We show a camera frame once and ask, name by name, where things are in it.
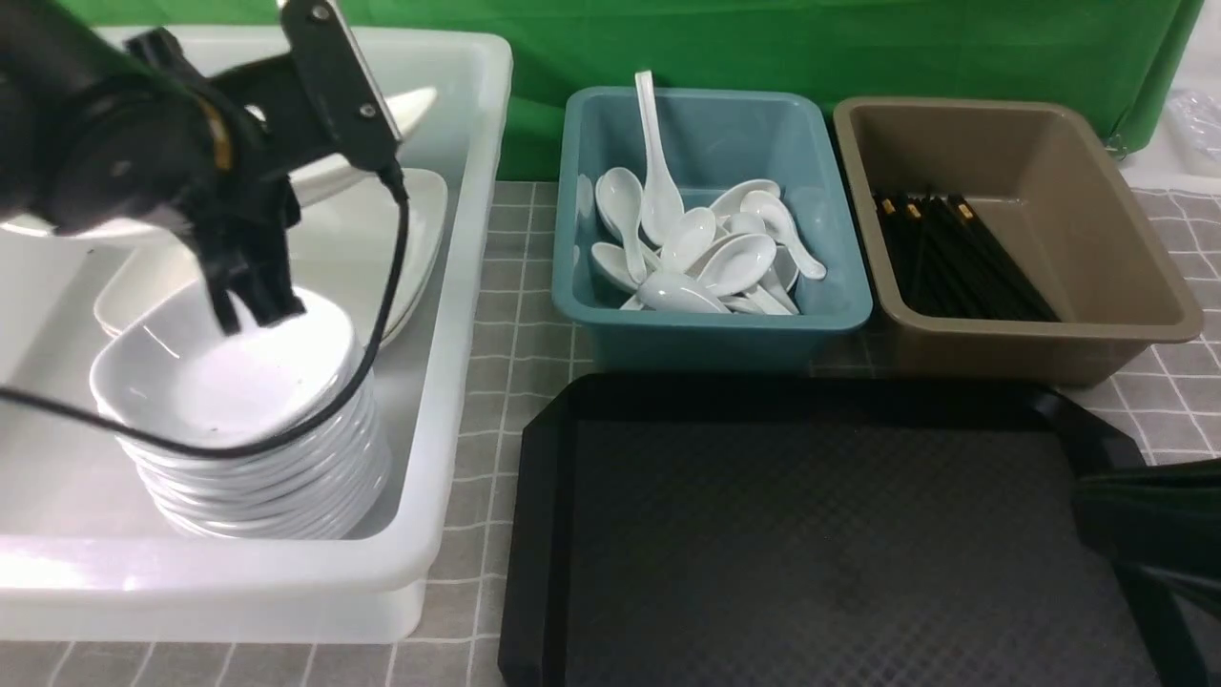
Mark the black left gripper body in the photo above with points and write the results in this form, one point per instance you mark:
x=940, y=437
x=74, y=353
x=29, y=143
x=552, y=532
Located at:
x=234, y=138

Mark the large white square plate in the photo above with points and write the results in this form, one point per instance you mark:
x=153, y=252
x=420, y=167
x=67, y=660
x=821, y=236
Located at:
x=313, y=184

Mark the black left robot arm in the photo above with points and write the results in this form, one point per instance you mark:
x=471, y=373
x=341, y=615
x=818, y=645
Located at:
x=92, y=135

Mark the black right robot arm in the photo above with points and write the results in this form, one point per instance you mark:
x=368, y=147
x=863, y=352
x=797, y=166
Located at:
x=1158, y=529

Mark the white square plate stack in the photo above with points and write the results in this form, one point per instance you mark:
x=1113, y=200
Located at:
x=341, y=249

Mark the stack of white bowls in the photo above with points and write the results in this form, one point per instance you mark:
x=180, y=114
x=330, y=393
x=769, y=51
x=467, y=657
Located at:
x=175, y=374

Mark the teal plastic bin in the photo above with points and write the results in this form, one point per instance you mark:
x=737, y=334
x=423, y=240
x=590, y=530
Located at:
x=712, y=140

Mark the pile of white spoons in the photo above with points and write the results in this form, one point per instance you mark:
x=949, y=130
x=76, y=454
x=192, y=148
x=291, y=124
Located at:
x=741, y=254

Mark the large white plastic tub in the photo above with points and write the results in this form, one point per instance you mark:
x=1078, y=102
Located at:
x=87, y=557

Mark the black chopsticks bundle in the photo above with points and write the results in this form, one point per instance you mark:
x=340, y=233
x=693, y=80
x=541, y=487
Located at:
x=948, y=263

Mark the brown plastic bin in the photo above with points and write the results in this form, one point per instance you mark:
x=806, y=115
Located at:
x=1044, y=184

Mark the black serving tray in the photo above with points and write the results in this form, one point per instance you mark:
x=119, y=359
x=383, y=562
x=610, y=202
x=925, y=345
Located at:
x=720, y=530

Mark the green backdrop cloth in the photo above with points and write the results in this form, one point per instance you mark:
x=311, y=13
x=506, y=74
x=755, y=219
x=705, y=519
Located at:
x=1111, y=61

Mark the grey checked tablecloth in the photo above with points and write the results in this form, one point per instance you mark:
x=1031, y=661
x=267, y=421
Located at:
x=522, y=354

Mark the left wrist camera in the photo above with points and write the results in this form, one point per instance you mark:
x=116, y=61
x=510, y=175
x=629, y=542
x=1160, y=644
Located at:
x=335, y=77

